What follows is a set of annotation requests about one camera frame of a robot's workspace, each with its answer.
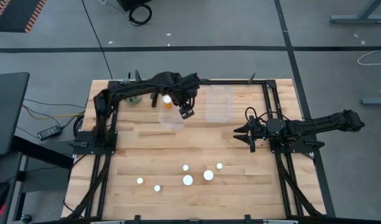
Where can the green succulent plant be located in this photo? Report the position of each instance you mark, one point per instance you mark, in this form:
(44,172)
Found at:
(134,100)

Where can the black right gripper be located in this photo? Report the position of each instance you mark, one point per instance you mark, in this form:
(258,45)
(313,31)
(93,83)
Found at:
(259,130)

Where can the black aluminium table frame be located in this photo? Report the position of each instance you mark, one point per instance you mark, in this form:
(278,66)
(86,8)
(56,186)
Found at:
(240,82)

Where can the clear plastic bin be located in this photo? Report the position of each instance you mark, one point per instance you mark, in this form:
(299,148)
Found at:
(218,105)
(170,121)

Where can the black desk base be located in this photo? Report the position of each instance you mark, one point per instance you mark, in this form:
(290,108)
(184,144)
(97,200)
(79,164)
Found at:
(44,152)

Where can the black mat orange striped edge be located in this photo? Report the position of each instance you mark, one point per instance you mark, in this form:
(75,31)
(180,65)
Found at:
(10,12)

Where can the black box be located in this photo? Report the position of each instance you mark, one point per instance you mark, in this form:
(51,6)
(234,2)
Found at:
(133,3)

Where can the grey desk foot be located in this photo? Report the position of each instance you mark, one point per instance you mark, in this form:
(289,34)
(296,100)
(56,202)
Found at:
(375,101)
(358,18)

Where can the black power adapter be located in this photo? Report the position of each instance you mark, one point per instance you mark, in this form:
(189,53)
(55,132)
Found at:
(48,132)

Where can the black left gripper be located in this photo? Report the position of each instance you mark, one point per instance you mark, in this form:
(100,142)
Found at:
(185,88)

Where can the small pale pill bottle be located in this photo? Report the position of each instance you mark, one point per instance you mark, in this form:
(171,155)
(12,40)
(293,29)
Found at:
(219,165)

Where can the black desk top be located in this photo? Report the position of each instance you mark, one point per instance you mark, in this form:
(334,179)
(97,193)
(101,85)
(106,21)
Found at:
(7,109)

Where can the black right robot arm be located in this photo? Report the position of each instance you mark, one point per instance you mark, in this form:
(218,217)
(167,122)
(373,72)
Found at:
(318,124)

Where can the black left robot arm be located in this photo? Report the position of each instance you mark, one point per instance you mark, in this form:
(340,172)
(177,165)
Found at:
(131,87)

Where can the silver frame bracket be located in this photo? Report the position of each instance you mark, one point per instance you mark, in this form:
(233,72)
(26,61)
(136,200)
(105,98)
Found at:
(279,221)
(106,222)

